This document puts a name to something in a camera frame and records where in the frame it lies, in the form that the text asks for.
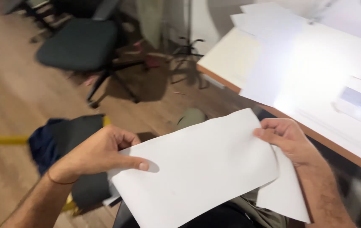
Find person's left hand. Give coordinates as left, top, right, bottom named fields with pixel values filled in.
left=49, top=124, right=149, bottom=185

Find person's right hand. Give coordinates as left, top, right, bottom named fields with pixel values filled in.
left=253, top=118, right=324, bottom=168

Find white paper sheet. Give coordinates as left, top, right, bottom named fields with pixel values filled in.
left=103, top=108, right=280, bottom=228
left=256, top=145, right=311, bottom=224

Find pile of white paper sheets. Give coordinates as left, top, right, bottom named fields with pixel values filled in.
left=231, top=3, right=361, bottom=173

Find white card with blue print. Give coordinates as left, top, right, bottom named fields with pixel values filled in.
left=332, top=77, right=361, bottom=131

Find black office chair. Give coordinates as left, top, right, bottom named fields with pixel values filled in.
left=36, top=0, right=147, bottom=109

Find pink scraps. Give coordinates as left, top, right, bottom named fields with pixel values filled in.
left=131, top=39, right=162, bottom=69

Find black tripod stand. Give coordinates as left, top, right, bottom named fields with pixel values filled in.
left=169, top=37, right=207, bottom=59

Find dark chair with metal legs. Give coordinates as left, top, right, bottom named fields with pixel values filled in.
left=0, top=0, right=56, bottom=44

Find red thread bracelet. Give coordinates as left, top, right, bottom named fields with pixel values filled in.
left=46, top=170, right=80, bottom=186

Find yellow chair frame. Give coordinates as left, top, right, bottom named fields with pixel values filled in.
left=0, top=115, right=113, bottom=217

